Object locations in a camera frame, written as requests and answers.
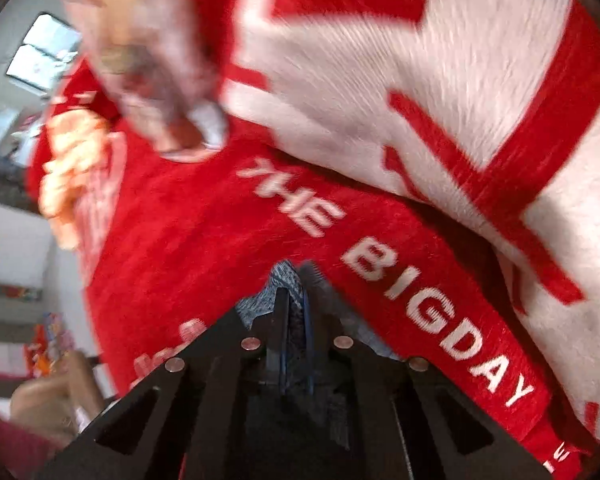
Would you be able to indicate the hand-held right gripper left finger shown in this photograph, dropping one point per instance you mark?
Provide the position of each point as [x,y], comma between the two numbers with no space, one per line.
[281,340]

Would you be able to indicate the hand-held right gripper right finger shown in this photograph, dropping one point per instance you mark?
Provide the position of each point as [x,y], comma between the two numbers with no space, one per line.
[308,340]

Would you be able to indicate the person's left hand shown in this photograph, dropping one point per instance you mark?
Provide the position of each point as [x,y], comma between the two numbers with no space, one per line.
[55,395]

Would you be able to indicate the red and white printed blanket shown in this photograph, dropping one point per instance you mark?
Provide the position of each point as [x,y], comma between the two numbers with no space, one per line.
[220,240]

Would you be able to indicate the colourful packets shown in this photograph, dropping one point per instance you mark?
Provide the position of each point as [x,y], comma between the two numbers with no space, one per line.
[50,345]

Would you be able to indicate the window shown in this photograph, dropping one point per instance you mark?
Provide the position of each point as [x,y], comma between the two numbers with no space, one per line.
[42,55]

